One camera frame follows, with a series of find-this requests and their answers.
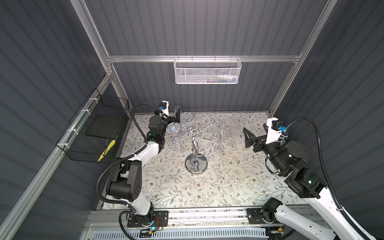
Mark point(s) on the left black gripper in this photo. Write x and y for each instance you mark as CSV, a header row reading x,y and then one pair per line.
x,y
171,120

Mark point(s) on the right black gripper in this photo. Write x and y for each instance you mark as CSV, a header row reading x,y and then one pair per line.
x,y
252,139

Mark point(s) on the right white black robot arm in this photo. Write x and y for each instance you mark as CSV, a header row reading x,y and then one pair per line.
x,y
289,158

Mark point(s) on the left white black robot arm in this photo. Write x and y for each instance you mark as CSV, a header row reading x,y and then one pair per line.
x,y
124,183

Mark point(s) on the chrome wine glass rack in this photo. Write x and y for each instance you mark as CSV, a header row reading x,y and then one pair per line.
x,y
196,163

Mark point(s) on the items in white basket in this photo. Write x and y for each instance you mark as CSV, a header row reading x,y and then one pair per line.
x,y
219,79

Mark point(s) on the floral table mat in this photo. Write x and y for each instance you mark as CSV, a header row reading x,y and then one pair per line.
x,y
237,177

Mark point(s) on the black pad in basket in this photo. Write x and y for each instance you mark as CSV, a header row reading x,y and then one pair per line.
x,y
103,126

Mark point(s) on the yellow black striped tool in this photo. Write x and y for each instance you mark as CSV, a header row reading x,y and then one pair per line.
x,y
107,149

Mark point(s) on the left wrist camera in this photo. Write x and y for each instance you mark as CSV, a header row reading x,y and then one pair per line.
x,y
164,107

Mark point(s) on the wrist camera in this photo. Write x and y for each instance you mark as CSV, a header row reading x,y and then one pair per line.
x,y
164,107
277,132

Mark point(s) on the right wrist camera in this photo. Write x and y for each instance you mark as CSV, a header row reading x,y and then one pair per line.
x,y
277,132

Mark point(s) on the white wire mesh basket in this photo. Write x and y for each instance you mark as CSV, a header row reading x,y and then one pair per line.
x,y
189,70

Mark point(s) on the black wire basket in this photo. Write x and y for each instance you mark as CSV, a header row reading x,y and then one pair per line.
x,y
79,147

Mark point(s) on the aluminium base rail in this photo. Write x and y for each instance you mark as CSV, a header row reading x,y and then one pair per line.
x,y
218,223

